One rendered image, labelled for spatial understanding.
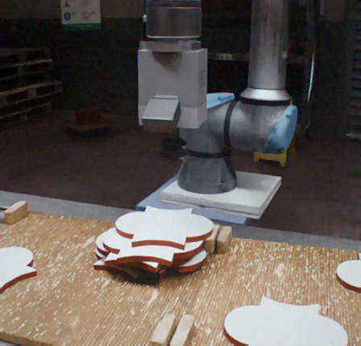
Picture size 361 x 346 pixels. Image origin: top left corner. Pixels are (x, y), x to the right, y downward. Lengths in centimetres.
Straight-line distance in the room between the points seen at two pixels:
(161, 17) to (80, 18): 578
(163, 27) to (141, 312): 38
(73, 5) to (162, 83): 583
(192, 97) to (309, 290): 33
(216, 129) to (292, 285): 49
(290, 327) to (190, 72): 35
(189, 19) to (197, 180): 57
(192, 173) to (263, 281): 48
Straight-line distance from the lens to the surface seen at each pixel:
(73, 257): 80
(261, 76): 107
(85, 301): 69
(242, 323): 63
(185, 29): 63
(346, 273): 76
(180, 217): 77
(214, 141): 112
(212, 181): 113
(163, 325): 59
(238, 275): 74
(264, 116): 106
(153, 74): 65
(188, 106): 64
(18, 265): 78
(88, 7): 633
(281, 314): 65
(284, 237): 92
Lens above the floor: 132
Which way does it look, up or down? 18 degrees down
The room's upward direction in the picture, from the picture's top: straight up
